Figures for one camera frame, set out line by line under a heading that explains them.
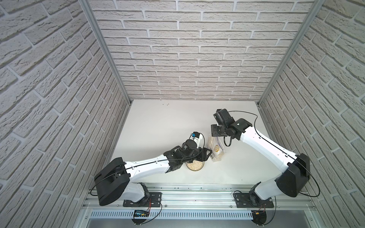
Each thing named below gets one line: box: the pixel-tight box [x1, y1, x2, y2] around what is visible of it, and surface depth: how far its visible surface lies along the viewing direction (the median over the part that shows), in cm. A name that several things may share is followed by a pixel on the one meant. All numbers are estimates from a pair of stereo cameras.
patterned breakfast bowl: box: [185, 159, 205, 171], surface depth 83 cm
